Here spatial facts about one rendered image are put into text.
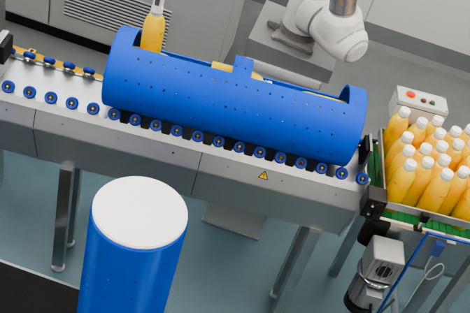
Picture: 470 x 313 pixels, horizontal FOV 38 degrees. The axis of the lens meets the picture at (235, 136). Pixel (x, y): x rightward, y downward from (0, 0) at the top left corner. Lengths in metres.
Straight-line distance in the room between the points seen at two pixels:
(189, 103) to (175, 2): 1.76
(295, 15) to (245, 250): 1.22
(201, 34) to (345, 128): 1.88
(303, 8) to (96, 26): 1.84
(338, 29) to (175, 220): 0.99
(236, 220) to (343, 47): 1.17
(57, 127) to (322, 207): 0.99
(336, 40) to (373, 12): 2.61
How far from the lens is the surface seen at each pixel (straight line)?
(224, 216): 3.36
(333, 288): 3.38
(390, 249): 2.42
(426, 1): 5.12
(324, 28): 2.59
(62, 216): 2.86
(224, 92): 2.25
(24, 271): 2.95
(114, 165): 2.57
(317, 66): 2.75
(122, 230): 1.94
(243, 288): 3.22
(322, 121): 2.28
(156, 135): 2.41
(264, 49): 2.75
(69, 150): 2.57
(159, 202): 2.03
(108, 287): 2.07
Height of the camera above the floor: 2.50
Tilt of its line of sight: 39 degrees down
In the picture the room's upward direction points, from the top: 17 degrees clockwise
